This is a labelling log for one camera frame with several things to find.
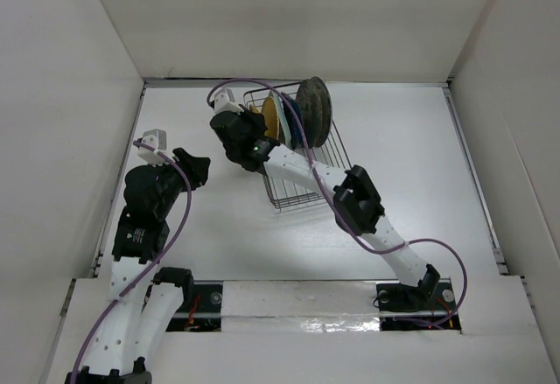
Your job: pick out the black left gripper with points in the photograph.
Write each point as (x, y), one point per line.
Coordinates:
(195, 167)

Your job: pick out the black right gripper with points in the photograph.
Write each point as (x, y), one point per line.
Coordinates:
(256, 119)

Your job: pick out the round woven bamboo tray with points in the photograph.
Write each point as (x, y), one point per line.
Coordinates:
(271, 118)

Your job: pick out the light teal berry plate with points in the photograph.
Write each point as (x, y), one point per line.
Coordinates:
(284, 120)

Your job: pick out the dark blue leaf plate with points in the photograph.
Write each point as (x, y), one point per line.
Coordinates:
(296, 123)

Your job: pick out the grey deer pattern plate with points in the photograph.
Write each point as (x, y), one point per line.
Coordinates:
(309, 102)

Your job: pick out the blue floral white plate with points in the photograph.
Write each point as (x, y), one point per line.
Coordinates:
(326, 118)

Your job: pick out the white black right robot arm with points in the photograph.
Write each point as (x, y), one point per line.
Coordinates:
(351, 194)

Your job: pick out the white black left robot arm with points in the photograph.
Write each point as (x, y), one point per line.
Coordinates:
(143, 296)

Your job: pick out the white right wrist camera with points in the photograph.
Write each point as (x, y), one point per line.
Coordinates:
(224, 101)

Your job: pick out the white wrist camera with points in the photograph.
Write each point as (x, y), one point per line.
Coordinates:
(150, 145)
(224, 101)

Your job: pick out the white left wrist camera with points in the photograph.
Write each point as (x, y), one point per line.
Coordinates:
(150, 145)

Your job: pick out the grey wire dish rack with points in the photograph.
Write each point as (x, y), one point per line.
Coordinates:
(293, 186)

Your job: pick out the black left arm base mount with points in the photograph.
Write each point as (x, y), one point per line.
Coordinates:
(202, 313)

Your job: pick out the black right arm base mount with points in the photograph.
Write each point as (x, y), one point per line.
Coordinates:
(397, 298)

